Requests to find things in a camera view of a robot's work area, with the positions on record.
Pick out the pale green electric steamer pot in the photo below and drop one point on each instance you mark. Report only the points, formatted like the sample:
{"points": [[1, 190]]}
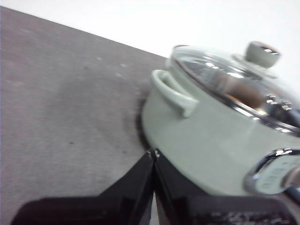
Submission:
{"points": [[206, 145]]}

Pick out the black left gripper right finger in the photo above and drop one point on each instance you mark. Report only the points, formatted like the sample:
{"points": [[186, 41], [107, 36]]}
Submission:
{"points": [[187, 211]]}

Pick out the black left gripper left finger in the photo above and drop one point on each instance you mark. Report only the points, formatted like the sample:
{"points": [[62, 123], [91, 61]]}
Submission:
{"points": [[122, 206]]}

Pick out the glass lid with green knob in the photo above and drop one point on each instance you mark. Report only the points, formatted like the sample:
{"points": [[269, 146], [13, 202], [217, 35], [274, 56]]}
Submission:
{"points": [[211, 68]]}

